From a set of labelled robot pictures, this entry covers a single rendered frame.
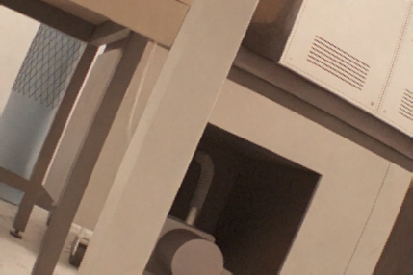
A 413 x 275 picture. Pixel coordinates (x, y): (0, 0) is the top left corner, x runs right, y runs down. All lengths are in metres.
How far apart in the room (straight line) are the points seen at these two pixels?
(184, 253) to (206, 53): 1.59
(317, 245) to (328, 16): 0.73
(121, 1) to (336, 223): 1.17
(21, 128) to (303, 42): 1.16
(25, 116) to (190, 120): 2.16
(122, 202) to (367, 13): 1.82
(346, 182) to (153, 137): 1.65
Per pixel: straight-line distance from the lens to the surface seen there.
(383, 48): 2.45
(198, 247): 2.27
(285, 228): 2.34
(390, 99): 2.46
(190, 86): 0.70
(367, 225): 2.38
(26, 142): 2.84
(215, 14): 0.71
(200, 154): 2.76
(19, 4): 2.13
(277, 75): 2.29
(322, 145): 2.25
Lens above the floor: 0.35
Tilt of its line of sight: 5 degrees up
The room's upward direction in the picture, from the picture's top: 23 degrees clockwise
